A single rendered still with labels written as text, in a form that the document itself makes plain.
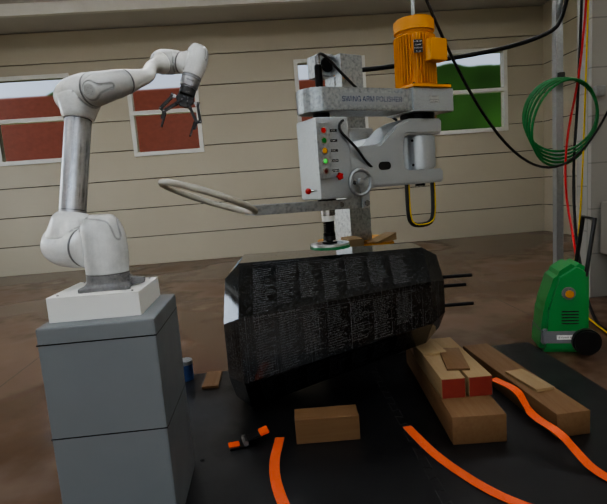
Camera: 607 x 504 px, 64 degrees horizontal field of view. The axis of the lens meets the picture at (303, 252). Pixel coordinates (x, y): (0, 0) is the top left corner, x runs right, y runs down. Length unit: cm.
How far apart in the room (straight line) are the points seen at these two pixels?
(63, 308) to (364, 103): 176
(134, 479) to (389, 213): 762
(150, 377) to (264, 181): 715
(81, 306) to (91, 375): 24
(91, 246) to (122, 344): 37
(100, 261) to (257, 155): 704
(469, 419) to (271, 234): 683
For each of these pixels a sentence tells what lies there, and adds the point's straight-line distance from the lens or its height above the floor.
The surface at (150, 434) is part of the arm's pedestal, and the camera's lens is 192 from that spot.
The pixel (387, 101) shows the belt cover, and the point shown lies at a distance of 282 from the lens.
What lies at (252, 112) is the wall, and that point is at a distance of 891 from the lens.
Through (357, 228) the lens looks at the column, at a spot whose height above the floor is 87.
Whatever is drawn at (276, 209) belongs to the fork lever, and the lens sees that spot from 248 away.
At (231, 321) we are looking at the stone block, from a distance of 247.
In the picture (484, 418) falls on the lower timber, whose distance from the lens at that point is 241.
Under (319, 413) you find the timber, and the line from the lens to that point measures 244.
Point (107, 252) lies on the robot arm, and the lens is 189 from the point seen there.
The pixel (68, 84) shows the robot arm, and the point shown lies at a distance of 219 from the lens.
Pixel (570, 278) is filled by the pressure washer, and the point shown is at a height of 49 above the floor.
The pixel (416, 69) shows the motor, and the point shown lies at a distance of 303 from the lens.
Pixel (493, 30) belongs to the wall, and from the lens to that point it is 1002.
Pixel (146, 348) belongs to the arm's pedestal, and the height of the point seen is 70.
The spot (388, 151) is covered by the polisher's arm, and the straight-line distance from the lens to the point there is 280.
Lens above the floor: 122
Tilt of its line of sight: 8 degrees down
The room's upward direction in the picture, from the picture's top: 4 degrees counter-clockwise
